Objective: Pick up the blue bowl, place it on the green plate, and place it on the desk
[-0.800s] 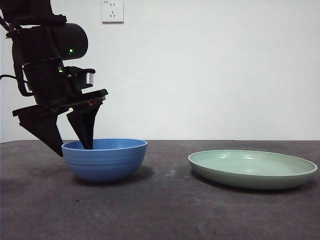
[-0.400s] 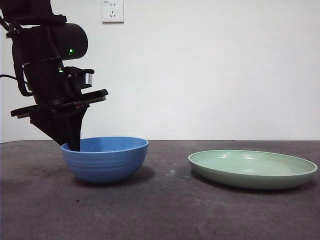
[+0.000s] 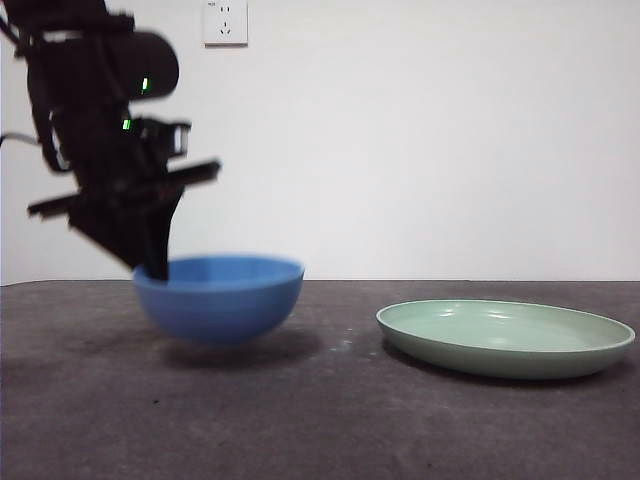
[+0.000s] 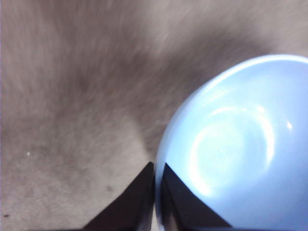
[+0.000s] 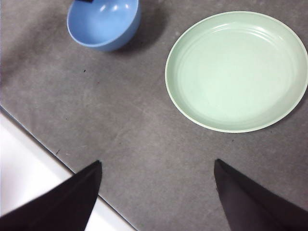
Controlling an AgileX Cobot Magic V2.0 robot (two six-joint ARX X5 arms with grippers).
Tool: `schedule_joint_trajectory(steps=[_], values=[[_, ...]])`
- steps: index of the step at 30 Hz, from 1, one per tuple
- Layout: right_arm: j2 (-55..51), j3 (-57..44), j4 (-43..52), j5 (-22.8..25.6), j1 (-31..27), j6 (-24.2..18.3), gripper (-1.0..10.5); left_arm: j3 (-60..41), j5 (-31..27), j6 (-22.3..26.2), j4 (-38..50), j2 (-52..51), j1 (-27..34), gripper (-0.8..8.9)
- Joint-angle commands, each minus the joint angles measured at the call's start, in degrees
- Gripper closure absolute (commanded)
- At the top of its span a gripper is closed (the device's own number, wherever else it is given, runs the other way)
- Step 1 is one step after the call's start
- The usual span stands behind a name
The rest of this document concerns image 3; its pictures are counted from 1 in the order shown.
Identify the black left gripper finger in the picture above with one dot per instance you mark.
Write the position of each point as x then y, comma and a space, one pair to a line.
161, 240
115, 235

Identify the blue ribbed bowl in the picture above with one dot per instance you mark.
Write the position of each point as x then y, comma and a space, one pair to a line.
225, 310

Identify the green round plate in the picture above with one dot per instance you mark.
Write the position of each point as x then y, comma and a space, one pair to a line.
500, 360

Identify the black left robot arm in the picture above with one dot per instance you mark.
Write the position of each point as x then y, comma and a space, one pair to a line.
75, 75

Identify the grey table mat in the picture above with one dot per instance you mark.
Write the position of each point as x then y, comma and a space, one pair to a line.
320, 425

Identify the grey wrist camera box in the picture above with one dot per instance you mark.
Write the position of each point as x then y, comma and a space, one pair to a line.
172, 137

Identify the white wall socket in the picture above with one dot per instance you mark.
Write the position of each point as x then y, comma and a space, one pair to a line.
226, 25

